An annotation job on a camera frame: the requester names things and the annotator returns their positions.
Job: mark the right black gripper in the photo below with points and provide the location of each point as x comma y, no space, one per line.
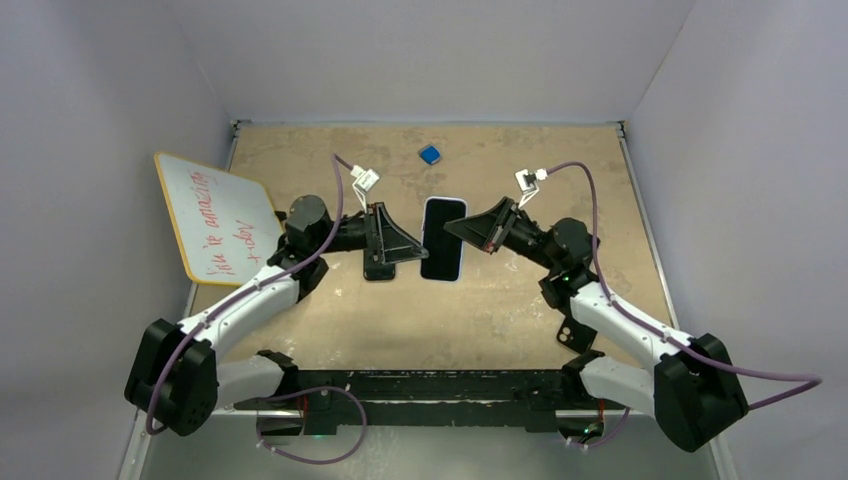
484,230

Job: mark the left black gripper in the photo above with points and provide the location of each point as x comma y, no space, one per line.
386,243

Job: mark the black phone with camera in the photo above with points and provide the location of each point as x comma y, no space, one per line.
374,271

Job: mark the light blue phone case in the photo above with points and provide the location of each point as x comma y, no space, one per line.
444,238

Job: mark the black phone case edge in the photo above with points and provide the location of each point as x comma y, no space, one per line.
575,336

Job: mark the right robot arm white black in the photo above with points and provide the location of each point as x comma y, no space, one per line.
678,380

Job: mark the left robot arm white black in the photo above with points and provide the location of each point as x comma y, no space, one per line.
177,377

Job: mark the blue eraser block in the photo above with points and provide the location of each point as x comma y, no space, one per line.
430,154

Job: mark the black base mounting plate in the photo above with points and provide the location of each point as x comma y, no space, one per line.
538,401

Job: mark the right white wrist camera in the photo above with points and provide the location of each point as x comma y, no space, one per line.
528,182

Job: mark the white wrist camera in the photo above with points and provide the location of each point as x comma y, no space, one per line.
528,182
363,182

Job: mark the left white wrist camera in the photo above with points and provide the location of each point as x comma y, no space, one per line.
363,182

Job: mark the white whiteboard yellow frame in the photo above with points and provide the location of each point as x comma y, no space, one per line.
225,225

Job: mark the aluminium frame rail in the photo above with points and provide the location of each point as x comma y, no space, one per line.
226,447

